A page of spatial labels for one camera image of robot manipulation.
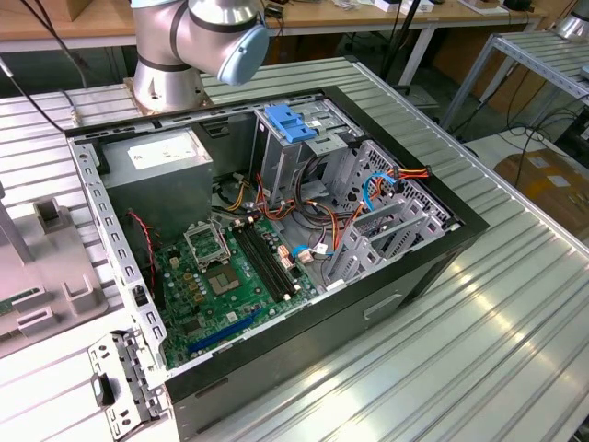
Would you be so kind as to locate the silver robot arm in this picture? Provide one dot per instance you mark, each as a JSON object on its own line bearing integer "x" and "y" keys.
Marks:
{"x": 161, "y": 87}

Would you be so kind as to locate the perforated metal disk bay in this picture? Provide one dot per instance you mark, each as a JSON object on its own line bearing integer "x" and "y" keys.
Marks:
{"x": 370, "y": 258}

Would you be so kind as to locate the black RAM slot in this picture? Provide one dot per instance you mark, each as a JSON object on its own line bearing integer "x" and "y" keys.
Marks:
{"x": 270, "y": 258}
{"x": 259, "y": 263}

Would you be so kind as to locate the grey metal drive cage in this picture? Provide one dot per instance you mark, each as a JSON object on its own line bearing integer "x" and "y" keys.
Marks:
{"x": 280, "y": 161}

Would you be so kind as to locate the CPU socket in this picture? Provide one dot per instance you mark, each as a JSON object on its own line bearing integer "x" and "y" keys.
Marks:
{"x": 223, "y": 280}

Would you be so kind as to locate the green motherboard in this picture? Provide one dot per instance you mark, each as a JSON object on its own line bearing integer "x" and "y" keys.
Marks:
{"x": 248, "y": 304}

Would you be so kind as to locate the blue plastic drive latch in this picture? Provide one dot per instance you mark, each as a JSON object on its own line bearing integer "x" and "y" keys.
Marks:
{"x": 287, "y": 124}

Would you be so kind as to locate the black open PC case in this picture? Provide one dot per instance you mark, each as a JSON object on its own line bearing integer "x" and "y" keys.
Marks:
{"x": 322, "y": 350}

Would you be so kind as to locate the blue expansion slot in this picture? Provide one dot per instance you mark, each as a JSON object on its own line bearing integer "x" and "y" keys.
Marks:
{"x": 221, "y": 336}

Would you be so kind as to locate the grey power supply box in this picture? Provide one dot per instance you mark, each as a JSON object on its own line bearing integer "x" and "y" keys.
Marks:
{"x": 156, "y": 184}

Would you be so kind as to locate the black tripod stand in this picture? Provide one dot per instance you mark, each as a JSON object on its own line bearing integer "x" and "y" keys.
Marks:
{"x": 401, "y": 37}

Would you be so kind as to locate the grey parts rack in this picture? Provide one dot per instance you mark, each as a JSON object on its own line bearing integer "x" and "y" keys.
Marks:
{"x": 60, "y": 258}

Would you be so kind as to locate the brown cardboard box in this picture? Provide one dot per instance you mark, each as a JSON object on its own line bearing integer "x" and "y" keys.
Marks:
{"x": 547, "y": 198}

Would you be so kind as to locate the metal slat side table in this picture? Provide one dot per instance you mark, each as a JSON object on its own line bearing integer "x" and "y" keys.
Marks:
{"x": 529, "y": 48}

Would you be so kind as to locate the green RAM stick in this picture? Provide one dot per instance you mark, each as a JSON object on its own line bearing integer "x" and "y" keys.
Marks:
{"x": 7, "y": 306}

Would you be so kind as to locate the brown square base plate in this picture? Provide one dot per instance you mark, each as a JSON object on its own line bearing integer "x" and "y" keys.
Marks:
{"x": 139, "y": 109}

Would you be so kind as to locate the wooden desk white frame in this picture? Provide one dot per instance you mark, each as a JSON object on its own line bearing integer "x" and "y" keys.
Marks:
{"x": 368, "y": 16}

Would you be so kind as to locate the metal expansion slot bracket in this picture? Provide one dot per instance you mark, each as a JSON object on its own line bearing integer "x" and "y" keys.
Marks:
{"x": 138, "y": 382}

